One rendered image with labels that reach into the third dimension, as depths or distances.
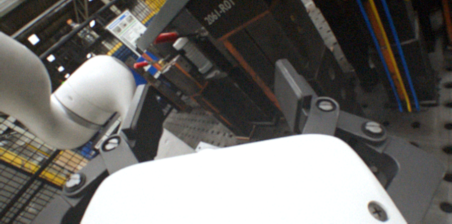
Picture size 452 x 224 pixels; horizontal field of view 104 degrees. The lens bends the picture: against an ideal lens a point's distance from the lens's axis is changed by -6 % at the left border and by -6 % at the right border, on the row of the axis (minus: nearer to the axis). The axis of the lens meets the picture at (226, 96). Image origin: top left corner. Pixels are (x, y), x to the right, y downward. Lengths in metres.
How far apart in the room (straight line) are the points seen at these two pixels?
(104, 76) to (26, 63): 0.14
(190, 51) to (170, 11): 0.36
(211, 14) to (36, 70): 0.27
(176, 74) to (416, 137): 0.56
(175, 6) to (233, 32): 0.08
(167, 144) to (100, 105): 0.18
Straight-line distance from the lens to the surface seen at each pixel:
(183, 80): 0.56
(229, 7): 0.24
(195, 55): 0.61
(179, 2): 0.23
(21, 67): 0.37
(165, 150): 0.51
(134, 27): 1.58
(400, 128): 0.53
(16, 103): 0.40
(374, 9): 0.39
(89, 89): 0.47
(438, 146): 0.51
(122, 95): 0.46
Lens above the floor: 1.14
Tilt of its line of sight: 25 degrees down
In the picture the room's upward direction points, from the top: 46 degrees counter-clockwise
